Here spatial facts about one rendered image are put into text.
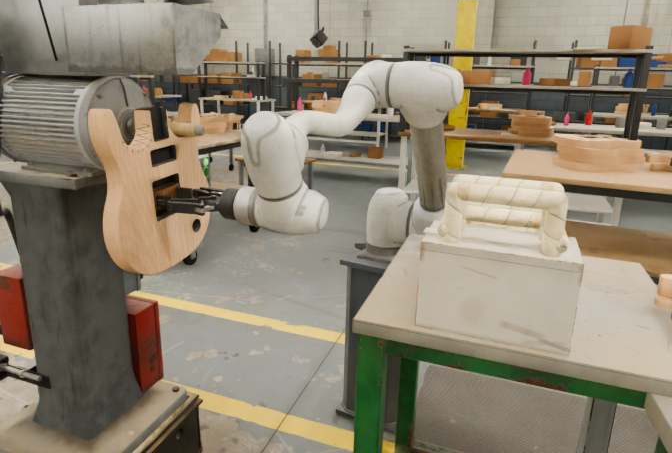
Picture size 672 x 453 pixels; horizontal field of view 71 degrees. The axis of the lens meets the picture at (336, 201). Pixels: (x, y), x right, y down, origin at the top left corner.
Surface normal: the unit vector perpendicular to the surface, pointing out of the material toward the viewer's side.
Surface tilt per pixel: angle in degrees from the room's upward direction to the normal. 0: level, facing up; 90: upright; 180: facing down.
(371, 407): 90
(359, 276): 90
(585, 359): 0
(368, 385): 90
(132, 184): 89
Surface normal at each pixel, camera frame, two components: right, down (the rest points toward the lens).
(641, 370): 0.03, -0.97
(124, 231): 0.94, 0.08
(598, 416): -0.27, 0.23
